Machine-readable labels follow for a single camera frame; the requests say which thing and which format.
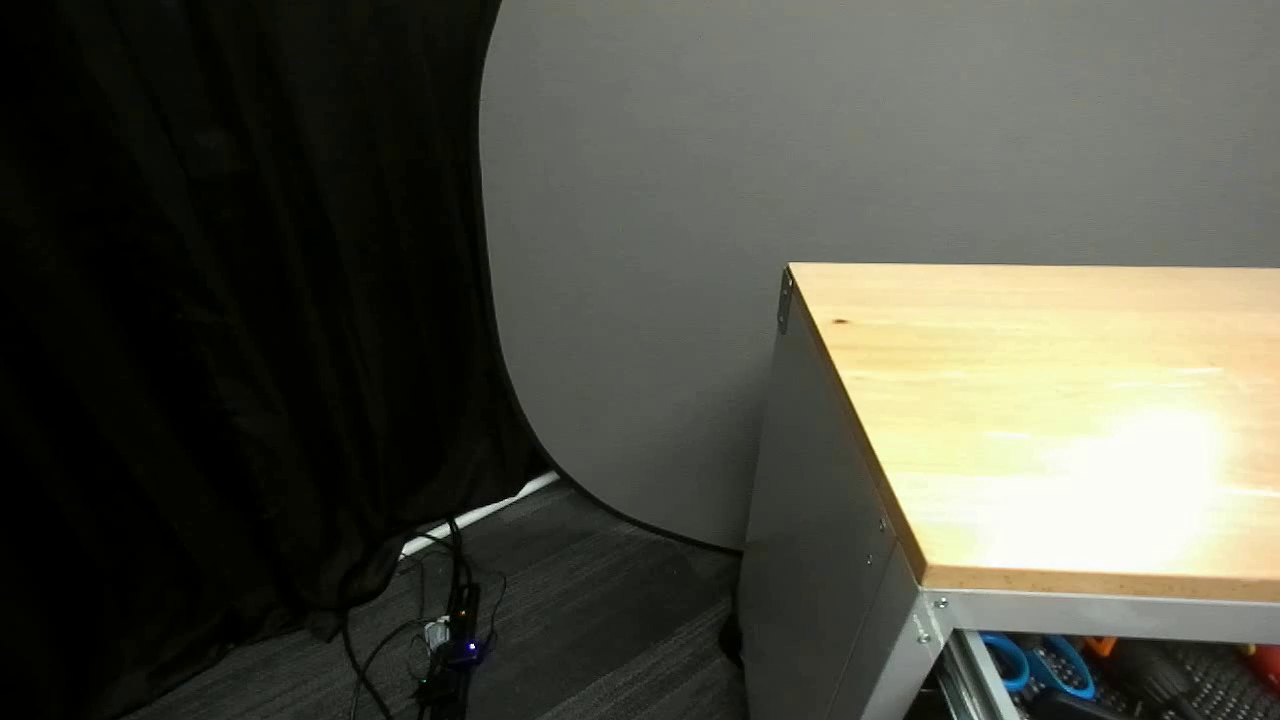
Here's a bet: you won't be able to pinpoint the grey metal tool drawer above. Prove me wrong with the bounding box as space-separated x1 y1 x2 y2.
933 625 1280 720

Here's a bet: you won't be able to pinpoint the white floor strip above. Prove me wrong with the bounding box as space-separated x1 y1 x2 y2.
396 469 565 561

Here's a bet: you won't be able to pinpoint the grey rounded partition panel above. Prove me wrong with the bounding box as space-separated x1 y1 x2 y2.
474 0 1280 553

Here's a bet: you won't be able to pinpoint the black power strip blue light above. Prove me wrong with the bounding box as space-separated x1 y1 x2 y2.
412 574 492 720

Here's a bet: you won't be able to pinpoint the grey tool cabinet wood top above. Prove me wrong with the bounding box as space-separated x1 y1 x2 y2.
735 262 1280 720

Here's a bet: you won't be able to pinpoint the black curtain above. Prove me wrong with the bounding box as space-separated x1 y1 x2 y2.
0 0 556 720

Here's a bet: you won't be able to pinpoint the black cable bundle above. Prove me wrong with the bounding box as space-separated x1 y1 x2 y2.
336 513 510 720

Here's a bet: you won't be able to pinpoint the blue handled scissors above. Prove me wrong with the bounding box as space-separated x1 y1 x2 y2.
979 632 1102 710

